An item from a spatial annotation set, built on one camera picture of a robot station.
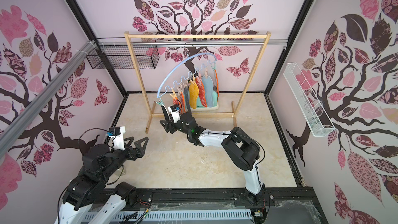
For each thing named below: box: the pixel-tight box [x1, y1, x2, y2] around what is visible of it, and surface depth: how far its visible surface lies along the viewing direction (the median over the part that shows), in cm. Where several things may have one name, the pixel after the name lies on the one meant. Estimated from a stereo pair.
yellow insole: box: [189, 78, 199, 109], surface depth 87 cm
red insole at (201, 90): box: [195, 72, 208, 108], surface depth 90 cm
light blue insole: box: [201, 75, 214, 108], surface depth 94 cm
